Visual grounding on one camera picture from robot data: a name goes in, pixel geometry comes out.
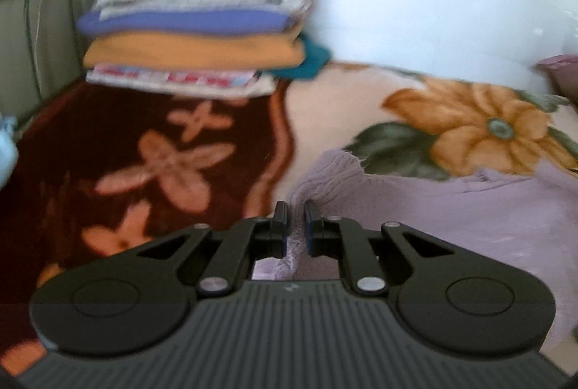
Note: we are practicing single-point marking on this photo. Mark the grey padded headboard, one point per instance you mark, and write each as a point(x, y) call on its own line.
point(49, 45)

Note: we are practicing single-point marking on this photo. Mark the light blue cloth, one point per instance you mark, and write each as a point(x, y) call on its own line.
point(7, 149)

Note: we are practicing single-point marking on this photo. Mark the stack of folded clothes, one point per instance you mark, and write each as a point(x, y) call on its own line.
point(194, 50)

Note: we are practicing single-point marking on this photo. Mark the lilac knit sweater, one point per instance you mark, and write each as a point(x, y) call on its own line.
point(451, 217)

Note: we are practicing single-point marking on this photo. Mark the floral fleece blanket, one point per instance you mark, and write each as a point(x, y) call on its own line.
point(316, 118)

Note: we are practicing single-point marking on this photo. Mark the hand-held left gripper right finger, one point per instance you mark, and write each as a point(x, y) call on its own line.
point(310, 231)

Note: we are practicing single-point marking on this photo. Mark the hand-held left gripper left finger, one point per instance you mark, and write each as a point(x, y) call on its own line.
point(282, 231)

